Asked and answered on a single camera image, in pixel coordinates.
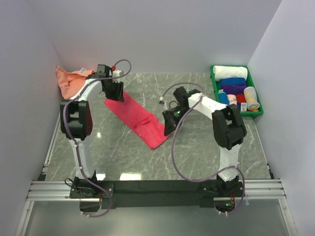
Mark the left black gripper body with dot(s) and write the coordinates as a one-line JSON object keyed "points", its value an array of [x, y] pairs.
{"points": [[109, 91]]}

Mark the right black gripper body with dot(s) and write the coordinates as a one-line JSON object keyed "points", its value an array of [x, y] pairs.
{"points": [[183, 111]]}

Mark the yellow grey patterned towel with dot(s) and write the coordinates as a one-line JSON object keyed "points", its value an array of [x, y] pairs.
{"points": [[251, 98]]}

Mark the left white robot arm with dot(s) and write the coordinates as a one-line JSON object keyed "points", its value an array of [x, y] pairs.
{"points": [[77, 123]]}

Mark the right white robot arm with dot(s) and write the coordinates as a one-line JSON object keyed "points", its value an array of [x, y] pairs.
{"points": [[228, 128]]}

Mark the white label on salmon towel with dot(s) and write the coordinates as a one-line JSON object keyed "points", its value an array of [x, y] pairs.
{"points": [[82, 71]]}

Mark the salmon orange towel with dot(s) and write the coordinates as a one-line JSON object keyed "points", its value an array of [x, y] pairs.
{"points": [[70, 82]]}

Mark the light blue rolled towel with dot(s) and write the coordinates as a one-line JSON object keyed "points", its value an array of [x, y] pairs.
{"points": [[223, 98]]}

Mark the pink white rolled towel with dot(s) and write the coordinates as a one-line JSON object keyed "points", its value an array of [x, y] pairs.
{"points": [[232, 99]]}

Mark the purple rolled towel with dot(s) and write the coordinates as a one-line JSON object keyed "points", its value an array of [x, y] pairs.
{"points": [[233, 89]]}

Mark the red rolled towel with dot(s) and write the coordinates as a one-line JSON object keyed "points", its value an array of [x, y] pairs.
{"points": [[241, 102]]}

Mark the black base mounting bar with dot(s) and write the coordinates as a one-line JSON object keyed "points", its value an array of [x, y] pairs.
{"points": [[153, 193]]}

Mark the aluminium rail frame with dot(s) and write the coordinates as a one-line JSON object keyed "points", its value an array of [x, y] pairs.
{"points": [[193, 155]]}

